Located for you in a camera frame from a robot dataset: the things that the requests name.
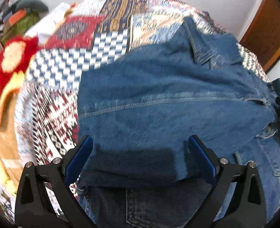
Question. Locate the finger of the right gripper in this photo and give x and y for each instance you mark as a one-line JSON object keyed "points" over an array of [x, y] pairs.
{"points": [[276, 86]]}

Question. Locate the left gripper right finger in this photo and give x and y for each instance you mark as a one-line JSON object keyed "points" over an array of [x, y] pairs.
{"points": [[247, 207]]}

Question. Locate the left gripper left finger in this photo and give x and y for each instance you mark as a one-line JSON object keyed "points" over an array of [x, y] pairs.
{"points": [[33, 207]]}

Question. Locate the blue denim jacket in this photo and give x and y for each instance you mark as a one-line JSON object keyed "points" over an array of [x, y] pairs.
{"points": [[140, 111]]}

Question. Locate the brown wooden door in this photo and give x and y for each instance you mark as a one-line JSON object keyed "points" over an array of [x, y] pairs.
{"points": [[263, 34]]}

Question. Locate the yellow towel blanket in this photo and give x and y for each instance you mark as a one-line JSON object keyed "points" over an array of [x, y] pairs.
{"points": [[11, 166]]}

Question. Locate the red plush toy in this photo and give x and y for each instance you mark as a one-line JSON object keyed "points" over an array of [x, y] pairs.
{"points": [[15, 57]]}

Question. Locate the white light blue shirt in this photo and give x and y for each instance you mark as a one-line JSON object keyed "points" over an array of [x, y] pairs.
{"points": [[45, 27]]}

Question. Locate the green storage box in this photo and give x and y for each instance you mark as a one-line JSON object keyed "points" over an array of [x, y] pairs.
{"points": [[20, 27]]}

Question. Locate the patchwork quilt bedspread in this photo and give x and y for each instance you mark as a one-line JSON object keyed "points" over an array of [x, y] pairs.
{"points": [[92, 34]]}

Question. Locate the orange shoe box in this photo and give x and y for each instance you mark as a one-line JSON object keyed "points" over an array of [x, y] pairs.
{"points": [[16, 17]]}

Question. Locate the grey green pillow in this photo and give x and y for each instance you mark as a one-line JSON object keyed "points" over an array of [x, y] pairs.
{"points": [[35, 5]]}

